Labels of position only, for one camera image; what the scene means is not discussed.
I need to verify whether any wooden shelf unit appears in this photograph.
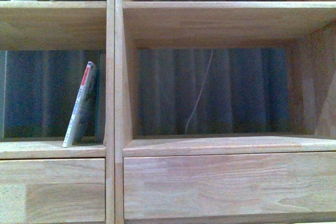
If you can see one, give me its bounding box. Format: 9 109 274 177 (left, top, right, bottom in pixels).
1 0 114 223
114 0 335 223

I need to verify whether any dark pleated curtain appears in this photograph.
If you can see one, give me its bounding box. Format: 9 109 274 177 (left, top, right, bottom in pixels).
1 0 290 137

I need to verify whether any right wooden shelf unit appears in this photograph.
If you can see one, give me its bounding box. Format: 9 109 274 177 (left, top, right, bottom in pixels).
114 0 335 223

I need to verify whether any left unit wooden drawer front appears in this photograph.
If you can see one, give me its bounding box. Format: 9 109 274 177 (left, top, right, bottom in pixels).
1 158 106 223

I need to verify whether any white paperback book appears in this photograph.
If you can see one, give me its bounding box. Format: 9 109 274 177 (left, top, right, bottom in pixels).
62 61 97 148

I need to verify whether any upper wooden drawer front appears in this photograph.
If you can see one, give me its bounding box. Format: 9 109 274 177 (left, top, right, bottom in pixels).
124 152 335 220

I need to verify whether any thin white hanging cord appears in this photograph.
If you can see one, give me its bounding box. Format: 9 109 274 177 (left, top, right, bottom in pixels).
184 0 230 135

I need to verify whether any left wooden shelf unit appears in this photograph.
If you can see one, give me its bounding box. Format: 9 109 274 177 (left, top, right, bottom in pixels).
1 0 114 223

